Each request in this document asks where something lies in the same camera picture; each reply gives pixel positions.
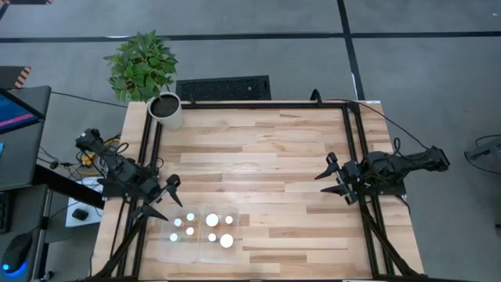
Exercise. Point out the small black rounded object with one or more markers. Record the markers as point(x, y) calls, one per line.
point(80, 214)

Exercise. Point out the green leafy plant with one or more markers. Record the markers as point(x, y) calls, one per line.
point(141, 66)

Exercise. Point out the small white-capped pill bottle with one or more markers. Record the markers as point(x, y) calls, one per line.
point(190, 216)
point(174, 237)
point(178, 222)

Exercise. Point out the clear plastic bin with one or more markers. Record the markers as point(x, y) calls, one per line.
point(180, 254)
point(219, 254)

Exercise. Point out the white floor box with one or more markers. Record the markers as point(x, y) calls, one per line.
point(96, 213)

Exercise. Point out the dark grey desk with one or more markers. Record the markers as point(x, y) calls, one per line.
point(23, 164)

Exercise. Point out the white plant pot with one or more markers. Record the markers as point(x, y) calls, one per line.
point(174, 119)

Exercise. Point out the grey stand base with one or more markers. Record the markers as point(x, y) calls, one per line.
point(489, 150)

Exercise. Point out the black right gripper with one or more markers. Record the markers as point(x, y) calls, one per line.
point(350, 174)

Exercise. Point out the hazard-striped floor mat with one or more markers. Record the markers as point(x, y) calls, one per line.
point(11, 76)

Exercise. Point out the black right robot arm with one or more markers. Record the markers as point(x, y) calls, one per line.
point(407, 160)

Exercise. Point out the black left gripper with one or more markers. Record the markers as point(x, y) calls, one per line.
point(156, 194)

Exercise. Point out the black aluminium rig frame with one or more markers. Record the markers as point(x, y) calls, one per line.
point(254, 105)

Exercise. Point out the large amber pill bottle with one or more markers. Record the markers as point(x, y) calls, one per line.
point(226, 240)
point(212, 219)

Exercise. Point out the computer monitor blue screen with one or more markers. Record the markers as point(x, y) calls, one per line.
point(15, 113)

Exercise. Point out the black keyboard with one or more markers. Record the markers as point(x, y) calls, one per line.
point(4, 211)
point(223, 88)

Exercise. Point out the black computer mouse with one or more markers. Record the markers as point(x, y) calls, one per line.
point(15, 250)

